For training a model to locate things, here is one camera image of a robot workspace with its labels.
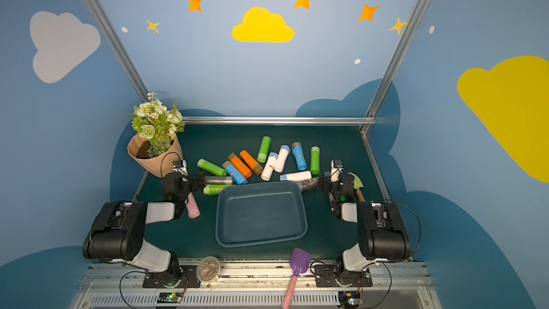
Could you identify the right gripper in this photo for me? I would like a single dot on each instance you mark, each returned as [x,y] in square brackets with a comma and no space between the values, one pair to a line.
[324,182]

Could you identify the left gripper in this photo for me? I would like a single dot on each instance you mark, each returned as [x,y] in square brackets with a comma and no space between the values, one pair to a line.
[196,182]

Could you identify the pink trash bag roll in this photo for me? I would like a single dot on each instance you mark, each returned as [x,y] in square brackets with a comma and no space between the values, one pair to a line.
[192,208]

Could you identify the grey trash bag roll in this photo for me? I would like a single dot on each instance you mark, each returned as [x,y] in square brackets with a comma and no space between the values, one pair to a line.
[309,184]
[218,180]

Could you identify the green trash bag roll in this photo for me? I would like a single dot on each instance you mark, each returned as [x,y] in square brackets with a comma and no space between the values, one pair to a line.
[315,160]
[264,149]
[211,168]
[214,189]

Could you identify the dark teal storage box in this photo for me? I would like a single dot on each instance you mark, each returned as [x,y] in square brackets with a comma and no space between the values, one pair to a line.
[260,214]

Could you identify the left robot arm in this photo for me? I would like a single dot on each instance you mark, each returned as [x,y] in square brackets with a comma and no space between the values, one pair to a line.
[117,233]

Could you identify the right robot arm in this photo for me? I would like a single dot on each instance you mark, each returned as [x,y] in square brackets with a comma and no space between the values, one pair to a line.
[381,234]

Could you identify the white roll lying flat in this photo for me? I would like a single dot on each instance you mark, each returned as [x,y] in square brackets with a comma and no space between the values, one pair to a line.
[296,177]

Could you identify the blue trash bag roll right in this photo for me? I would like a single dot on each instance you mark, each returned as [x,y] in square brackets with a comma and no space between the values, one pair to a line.
[298,154]

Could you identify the blue trash bag roll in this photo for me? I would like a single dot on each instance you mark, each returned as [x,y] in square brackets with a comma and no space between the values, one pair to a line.
[236,175]
[298,154]

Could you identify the blue trash bag roll left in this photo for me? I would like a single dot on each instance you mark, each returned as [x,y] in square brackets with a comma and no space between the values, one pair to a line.
[236,175]

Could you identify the orange trash bag roll left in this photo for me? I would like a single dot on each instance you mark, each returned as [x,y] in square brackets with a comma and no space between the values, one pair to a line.
[240,165]

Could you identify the orange trash bag roll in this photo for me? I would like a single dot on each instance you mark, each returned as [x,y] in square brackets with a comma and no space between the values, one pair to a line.
[251,162]
[240,165]

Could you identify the white trash bag roll right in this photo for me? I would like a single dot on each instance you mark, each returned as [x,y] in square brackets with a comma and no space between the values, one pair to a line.
[281,158]

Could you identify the white trash bag roll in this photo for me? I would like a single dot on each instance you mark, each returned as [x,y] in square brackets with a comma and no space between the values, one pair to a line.
[269,166]
[281,158]

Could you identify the orange trash bag roll right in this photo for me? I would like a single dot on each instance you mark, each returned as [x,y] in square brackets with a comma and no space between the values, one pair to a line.
[251,162]

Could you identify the white trash bag roll left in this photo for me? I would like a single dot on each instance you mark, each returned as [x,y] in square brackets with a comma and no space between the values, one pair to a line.
[269,166]

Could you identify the green toy trowel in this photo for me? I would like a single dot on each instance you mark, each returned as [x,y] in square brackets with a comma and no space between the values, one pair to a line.
[357,184]

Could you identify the flower pot with plant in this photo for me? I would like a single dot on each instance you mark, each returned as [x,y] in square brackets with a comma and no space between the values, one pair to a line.
[155,145]

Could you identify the purple toy shovel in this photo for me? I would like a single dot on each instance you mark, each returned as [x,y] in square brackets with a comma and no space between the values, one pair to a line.
[299,264]

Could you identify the clear plastic lidded cup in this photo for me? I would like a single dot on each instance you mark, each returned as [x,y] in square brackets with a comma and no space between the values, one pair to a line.
[208,270]

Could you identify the right controller board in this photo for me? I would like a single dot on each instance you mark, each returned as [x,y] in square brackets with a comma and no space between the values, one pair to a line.
[349,300]

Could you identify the controller board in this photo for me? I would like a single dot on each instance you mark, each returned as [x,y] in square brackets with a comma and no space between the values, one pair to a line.
[349,300]
[169,298]

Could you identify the left controller board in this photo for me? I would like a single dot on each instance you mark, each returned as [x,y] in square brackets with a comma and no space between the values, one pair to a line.
[169,298]

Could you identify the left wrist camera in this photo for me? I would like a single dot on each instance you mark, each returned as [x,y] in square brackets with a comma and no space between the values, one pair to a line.
[180,166]

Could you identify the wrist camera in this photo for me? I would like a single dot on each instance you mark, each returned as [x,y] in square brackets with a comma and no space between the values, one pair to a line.
[180,166]
[336,170]

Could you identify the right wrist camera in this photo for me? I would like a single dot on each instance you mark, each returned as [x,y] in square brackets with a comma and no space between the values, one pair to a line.
[336,170]

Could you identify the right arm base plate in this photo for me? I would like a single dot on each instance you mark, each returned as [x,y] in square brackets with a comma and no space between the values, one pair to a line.
[330,276]

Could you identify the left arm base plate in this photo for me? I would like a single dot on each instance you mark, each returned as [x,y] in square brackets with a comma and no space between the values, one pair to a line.
[185,278]

